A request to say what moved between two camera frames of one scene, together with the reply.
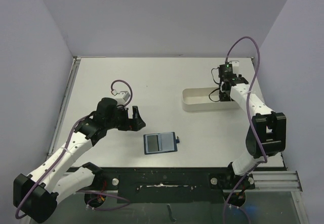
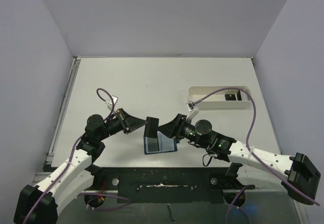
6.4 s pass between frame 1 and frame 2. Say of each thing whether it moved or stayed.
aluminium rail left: stayed
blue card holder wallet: stayed
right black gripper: moved
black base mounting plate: stayed
